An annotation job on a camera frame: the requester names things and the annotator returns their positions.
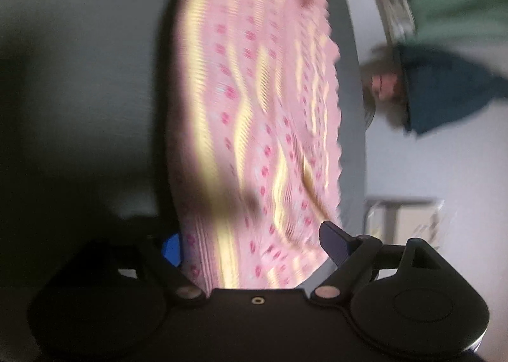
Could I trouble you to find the white printed box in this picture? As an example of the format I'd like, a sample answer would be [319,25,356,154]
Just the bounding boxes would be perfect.
[381,0,416,44]

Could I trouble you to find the grey round table cover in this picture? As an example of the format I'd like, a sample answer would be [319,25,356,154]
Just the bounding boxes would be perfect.
[1,0,365,287]

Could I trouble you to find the dark teal hanging jacket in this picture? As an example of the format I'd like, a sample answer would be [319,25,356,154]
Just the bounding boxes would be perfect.
[397,45,507,136]

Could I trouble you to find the pink yellow knitted sweater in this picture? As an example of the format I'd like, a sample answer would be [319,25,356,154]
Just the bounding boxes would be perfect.
[167,0,341,292]

